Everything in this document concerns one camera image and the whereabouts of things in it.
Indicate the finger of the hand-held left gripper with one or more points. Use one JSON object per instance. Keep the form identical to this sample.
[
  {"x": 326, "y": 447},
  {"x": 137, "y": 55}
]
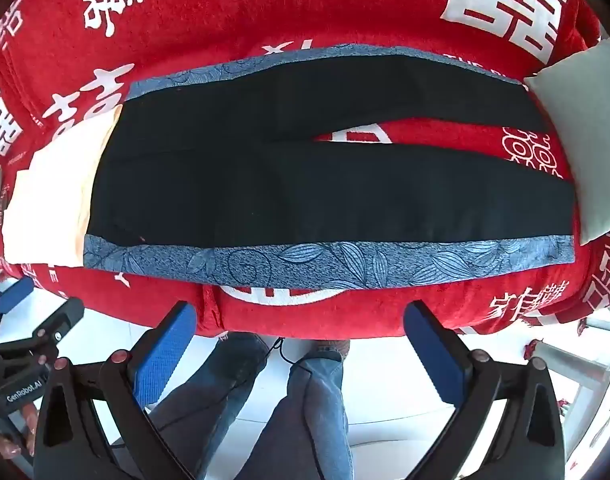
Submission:
[
  {"x": 60, "y": 321},
  {"x": 15, "y": 295}
]

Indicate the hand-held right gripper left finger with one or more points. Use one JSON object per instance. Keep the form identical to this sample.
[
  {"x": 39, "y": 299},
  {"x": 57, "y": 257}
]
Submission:
[{"x": 160, "y": 360}]

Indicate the metal frame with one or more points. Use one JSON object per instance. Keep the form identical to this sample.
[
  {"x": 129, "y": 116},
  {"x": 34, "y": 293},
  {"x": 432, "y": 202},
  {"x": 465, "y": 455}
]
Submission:
[{"x": 575, "y": 360}]

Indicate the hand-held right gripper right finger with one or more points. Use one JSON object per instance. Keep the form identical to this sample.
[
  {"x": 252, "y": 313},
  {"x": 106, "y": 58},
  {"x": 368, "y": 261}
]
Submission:
[{"x": 435, "y": 357}]

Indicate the red printed blanket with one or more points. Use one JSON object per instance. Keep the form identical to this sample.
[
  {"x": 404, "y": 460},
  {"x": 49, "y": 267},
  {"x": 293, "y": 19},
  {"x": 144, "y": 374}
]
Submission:
[{"x": 210, "y": 25}]

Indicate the person's left leg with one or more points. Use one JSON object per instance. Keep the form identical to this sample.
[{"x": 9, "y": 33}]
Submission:
[{"x": 210, "y": 400}]

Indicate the black pants with blue trim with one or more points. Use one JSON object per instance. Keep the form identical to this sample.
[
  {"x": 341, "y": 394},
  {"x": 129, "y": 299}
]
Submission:
[{"x": 285, "y": 195}]

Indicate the folded cream cloth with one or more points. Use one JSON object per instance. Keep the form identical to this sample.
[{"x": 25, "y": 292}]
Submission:
[{"x": 50, "y": 195}]

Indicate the person's left hand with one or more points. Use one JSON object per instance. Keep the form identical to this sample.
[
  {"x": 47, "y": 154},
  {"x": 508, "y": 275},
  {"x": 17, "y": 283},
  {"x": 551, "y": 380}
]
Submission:
[{"x": 29, "y": 417}]

